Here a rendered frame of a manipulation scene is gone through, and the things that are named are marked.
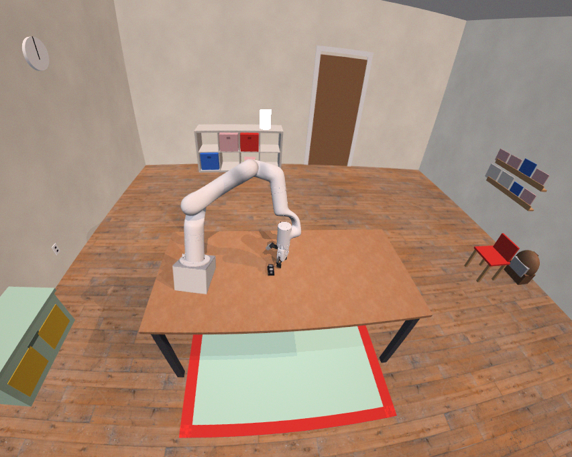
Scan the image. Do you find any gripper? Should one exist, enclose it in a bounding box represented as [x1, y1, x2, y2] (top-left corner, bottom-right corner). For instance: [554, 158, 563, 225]
[276, 247, 289, 268]

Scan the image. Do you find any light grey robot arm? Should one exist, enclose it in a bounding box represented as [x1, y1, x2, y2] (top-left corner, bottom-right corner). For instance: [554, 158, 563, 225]
[180, 159, 301, 267]

